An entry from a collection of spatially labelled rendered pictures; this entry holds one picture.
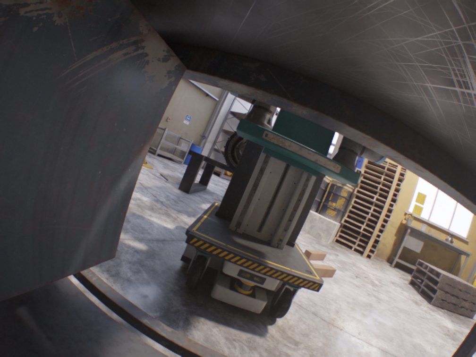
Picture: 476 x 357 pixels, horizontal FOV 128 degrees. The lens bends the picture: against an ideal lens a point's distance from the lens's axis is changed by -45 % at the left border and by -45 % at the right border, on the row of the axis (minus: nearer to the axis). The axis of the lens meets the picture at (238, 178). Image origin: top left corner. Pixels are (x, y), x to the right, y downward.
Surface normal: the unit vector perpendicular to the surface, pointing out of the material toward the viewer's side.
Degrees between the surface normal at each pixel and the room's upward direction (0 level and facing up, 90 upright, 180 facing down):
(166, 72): 90
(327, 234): 90
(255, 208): 90
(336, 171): 90
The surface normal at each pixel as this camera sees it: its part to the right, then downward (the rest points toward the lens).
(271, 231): -0.03, 0.04
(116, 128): 0.90, 0.40
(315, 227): -0.56, -0.21
